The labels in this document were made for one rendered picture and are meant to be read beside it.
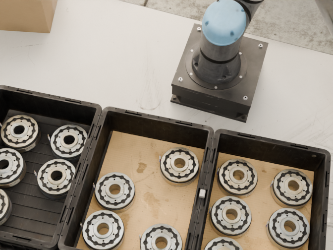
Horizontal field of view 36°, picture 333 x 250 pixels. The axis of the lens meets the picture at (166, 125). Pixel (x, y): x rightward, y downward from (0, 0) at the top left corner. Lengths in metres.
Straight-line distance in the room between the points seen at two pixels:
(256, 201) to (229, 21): 0.48
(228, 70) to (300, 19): 1.42
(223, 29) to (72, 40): 0.61
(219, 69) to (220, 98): 0.09
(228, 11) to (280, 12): 1.49
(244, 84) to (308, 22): 1.38
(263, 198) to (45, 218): 0.57
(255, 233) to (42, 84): 0.84
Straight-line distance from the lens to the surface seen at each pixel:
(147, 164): 1.39
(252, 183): 1.36
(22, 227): 1.36
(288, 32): 2.83
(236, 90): 1.57
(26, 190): 1.40
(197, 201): 1.25
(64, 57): 1.77
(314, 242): 1.30
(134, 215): 1.33
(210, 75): 1.54
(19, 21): 1.83
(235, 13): 1.44
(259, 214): 1.36
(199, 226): 1.22
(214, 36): 1.42
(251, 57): 1.64
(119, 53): 1.76
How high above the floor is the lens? 2.07
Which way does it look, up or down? 59 degrees down
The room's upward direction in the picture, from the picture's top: 2 degrees clockwise
